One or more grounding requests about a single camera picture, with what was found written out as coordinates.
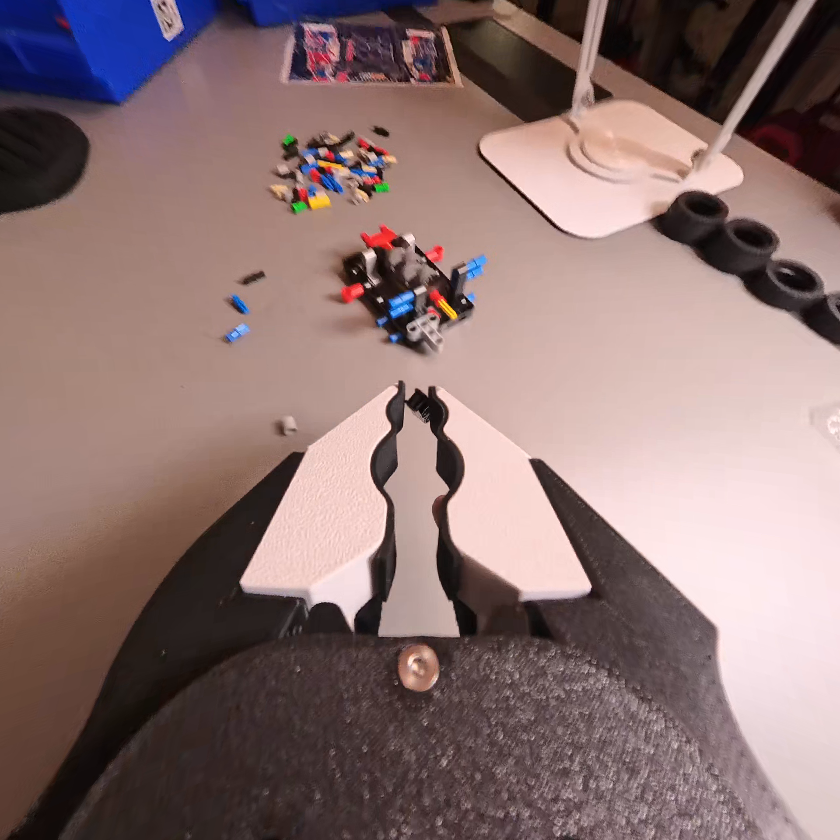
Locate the partly built lego car chassis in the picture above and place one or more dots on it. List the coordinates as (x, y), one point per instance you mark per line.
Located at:
(407, 282)

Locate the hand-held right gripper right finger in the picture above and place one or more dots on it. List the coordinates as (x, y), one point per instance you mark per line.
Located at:
(505, 518)

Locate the black rubber lego tire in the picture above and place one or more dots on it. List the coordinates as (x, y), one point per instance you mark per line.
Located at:
(791, 285)
(692, 216)
(741, 246)
(828, 315)

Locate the blue lego pin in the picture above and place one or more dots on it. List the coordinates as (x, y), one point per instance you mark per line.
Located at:
(239, 304)
(237, 333)

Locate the lego sticker sheet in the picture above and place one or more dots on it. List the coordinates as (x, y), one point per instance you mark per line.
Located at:
(371, 52)

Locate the empty clear plastic bag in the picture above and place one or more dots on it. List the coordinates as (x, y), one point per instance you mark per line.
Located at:
(828, 425)

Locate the small grey lego piece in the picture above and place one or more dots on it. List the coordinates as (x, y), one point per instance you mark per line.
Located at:
(289, 425)

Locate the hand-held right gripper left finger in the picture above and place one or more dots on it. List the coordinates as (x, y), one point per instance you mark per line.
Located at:
(321, 518)

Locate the black ribbed round object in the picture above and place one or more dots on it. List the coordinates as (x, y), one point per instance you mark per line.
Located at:
(36, 161)

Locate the blue bin with white label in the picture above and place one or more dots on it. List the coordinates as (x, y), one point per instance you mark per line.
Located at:
(98, 52)

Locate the pile of small lego pieces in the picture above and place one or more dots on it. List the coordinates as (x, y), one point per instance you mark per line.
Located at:
(334, 170)

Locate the white book stand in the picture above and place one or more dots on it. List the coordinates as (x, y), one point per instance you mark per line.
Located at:
(623, 177)

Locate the black lego pin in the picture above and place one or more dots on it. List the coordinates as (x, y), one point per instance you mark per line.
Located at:
(253, 277)

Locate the small black lego piece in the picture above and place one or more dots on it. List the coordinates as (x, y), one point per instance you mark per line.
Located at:
(418, 405)

